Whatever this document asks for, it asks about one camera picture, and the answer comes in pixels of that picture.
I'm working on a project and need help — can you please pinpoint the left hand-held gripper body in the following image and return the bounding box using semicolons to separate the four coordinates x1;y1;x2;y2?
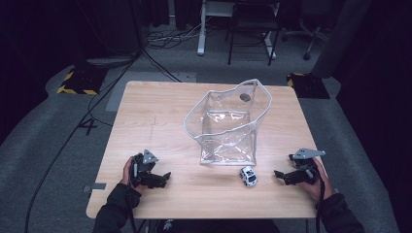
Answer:
129;149;160;187

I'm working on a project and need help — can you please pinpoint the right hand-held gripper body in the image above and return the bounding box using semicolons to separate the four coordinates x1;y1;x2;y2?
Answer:
288;147;326;185

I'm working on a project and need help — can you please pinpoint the person's left hand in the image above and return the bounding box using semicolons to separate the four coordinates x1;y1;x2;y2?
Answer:
120;155;149;195

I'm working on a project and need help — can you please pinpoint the person's right hand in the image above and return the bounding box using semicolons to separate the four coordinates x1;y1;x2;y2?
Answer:
298;157;335;204

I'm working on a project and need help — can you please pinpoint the white toy car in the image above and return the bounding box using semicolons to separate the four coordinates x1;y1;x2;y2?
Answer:
238;165;258;188

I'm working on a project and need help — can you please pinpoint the grey tape strip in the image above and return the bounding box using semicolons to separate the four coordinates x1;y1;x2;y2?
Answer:
83;182;108;194

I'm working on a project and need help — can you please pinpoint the transparent plastic bag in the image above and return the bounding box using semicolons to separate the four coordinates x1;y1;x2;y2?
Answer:
183;78;273;167

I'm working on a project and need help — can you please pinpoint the office swivel chair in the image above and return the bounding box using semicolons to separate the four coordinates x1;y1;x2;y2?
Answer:
281;0;331;62

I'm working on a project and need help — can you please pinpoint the black metal chair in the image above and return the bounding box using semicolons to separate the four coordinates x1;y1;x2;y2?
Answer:
224;0;282;67

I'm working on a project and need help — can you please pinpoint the right hand-held gripper cable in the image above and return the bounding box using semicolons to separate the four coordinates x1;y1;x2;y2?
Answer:
315;177;326;233

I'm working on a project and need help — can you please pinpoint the long black floor cable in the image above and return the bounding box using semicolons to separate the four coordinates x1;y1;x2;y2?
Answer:
24;48;145;233

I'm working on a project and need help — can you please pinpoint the black yellow striped base plate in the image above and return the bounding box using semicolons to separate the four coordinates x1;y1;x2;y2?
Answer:
286;72;331;100
55;65;109;96

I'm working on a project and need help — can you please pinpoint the bundle of floor cables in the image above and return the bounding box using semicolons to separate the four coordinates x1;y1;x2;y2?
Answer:
145;17;208;50

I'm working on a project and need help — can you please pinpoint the white desk frame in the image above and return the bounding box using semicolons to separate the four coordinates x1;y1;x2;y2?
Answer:
196;0;280;60

